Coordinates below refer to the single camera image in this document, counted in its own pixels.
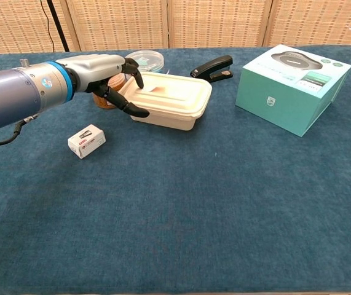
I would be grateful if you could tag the small white clip box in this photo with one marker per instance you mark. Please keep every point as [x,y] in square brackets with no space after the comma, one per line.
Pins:
[86,144]

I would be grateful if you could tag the clear jar of binder clips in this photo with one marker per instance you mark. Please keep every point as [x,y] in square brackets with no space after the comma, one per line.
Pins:
[150,60]

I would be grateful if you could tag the blue table cloth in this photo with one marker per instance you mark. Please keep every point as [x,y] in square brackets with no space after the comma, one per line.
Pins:
[175,215]

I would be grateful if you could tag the black stapler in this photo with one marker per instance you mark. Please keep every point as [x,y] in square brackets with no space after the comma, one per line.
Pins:
[212,66]

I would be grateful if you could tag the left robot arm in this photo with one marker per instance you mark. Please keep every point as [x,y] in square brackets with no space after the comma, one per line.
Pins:
[9,98]

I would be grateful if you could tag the clear jar of rubber bands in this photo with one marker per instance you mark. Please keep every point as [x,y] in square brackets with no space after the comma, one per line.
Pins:
[116,83]

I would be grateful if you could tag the teal product carton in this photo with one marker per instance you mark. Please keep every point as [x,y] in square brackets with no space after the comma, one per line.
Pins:
[279,101]

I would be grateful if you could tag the pink paper slip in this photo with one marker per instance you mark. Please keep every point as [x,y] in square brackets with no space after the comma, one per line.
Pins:
[156,89]

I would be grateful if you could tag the black tripod stand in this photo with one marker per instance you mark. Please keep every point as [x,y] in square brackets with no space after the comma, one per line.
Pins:
[57,26]

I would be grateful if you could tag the cream lidded food container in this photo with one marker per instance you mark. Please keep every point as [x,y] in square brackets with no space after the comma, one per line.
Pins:
[181,98]

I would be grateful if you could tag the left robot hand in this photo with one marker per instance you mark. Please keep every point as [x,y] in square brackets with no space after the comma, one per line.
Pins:
[95,70]

